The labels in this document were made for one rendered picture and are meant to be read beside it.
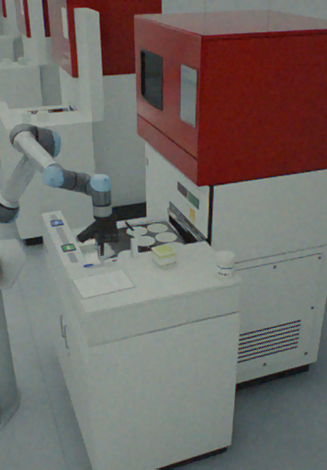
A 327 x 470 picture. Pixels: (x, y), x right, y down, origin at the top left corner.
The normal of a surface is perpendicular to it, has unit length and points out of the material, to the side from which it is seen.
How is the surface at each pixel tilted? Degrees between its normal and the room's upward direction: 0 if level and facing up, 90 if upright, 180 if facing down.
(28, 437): 0
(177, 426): 90
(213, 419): 90
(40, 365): 0
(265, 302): 90
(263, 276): 90
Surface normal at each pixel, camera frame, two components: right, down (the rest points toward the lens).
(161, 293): 0.00, -0.89
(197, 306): 0.36, 0.42
